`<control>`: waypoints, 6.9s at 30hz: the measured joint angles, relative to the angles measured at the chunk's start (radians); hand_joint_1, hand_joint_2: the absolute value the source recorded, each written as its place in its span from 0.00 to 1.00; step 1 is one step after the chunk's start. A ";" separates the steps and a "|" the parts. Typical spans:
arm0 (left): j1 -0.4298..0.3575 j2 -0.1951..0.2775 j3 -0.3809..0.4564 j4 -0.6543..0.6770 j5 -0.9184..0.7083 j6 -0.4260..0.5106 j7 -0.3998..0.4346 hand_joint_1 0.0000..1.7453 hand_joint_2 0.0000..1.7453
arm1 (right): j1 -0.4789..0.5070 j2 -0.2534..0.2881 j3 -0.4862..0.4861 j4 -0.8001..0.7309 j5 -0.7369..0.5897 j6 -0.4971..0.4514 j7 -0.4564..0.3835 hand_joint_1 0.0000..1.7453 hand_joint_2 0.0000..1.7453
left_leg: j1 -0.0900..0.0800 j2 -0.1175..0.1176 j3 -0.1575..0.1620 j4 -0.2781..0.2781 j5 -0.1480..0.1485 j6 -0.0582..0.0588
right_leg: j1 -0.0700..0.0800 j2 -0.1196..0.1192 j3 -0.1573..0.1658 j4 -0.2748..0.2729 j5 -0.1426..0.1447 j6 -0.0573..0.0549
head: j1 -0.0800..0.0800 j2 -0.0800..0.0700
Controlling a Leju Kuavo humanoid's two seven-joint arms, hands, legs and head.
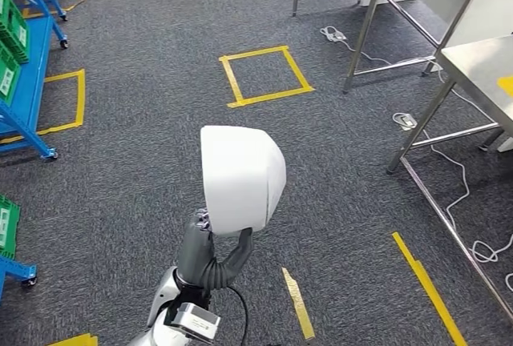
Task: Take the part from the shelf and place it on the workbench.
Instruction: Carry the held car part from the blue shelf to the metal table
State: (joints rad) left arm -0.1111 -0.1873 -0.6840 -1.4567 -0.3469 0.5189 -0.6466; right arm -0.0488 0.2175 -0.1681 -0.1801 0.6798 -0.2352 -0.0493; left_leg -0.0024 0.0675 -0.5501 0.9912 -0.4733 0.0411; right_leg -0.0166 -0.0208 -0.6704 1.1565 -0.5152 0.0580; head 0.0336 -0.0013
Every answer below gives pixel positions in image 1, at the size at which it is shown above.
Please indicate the steel workbench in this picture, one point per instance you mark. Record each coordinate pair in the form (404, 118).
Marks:
(480, 73)

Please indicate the gold floor tape strip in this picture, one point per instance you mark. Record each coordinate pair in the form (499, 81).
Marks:
(298, 304)

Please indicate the yellow floor tape outline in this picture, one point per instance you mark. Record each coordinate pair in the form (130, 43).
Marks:
(81, 99)
(76, 341)

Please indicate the small yellow tape rectangle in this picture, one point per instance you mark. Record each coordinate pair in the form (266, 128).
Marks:
(507, 86)

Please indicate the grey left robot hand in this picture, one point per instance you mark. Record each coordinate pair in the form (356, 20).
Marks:
(196, 253)

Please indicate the white power adapter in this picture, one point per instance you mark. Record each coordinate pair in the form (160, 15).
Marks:
(406, 122)

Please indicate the white board panel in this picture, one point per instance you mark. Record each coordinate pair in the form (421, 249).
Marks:
(489, 9)

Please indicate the white curved plastic part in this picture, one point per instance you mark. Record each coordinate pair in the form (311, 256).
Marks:
(240, 179)

